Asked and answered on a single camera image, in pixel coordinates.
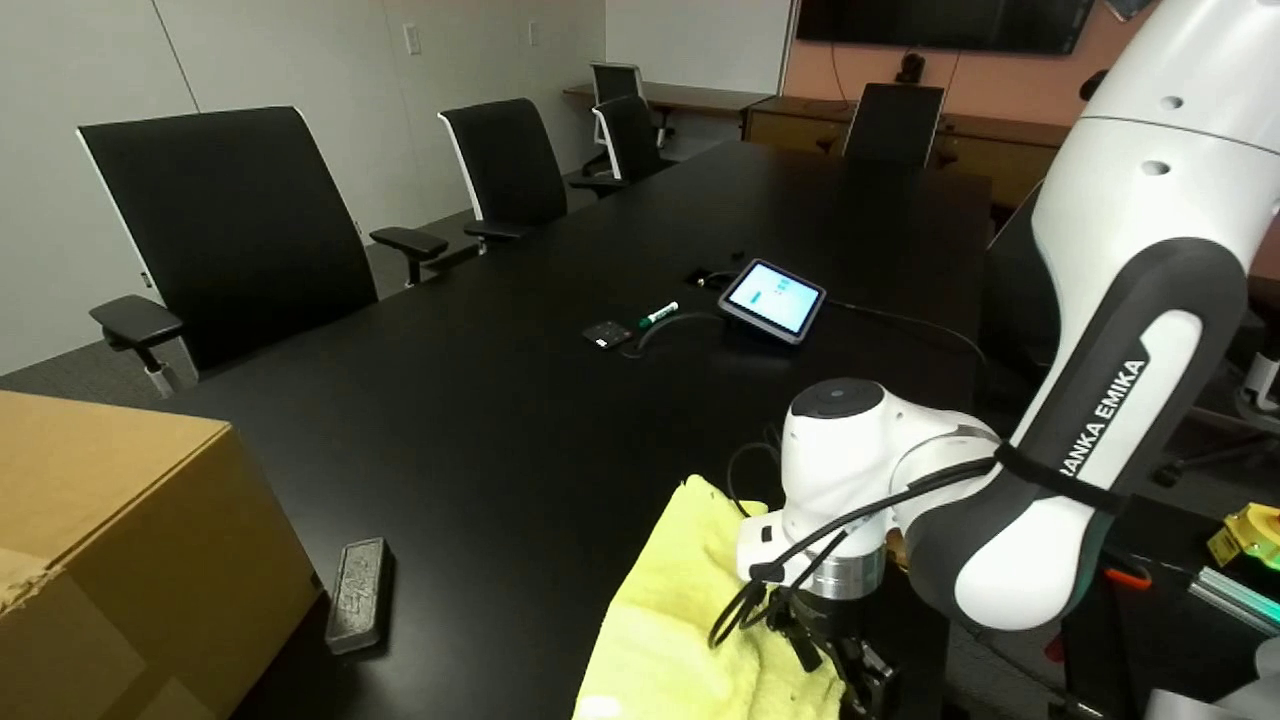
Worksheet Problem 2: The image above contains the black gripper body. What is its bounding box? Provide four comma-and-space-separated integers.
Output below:
785, 593, 897, 697

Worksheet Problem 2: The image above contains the yellow cloth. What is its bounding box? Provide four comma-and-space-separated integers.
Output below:
570, 471, 856, 720

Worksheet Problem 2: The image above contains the black equipment stand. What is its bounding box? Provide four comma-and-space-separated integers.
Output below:
1050, 502, 1280, 720

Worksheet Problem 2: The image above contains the tablet touch panel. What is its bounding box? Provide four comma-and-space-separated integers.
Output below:
717, 251, 831, 352

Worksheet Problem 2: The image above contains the black office chair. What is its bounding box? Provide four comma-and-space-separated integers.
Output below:
978, 197, 1076, 416
410, 93, 574, 266
570, 93, 674, 199
840, 79, 946, 170
587, 60, 648, 103
71, 103, 452, 398

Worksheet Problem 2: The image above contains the small black device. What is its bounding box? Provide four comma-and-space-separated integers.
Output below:
581, 314, 631, 352

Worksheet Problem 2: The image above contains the teal tube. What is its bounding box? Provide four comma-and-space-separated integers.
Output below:
1189, 562, 1280, 632

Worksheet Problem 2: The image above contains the yellow green plastic object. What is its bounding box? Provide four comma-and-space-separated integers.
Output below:
1202, 501, 1280, 573

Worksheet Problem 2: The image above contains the black remote control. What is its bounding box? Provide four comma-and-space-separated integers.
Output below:
318, 533, 392, 658

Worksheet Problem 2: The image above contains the wooden credenza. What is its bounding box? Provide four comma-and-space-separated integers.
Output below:
740, 93, 1073, 203

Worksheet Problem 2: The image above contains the brown cardboard box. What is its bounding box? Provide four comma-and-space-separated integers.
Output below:
0, 388, 322, 720

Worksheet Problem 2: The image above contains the wall television screen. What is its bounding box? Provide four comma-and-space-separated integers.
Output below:
796, 0, 1100, 54

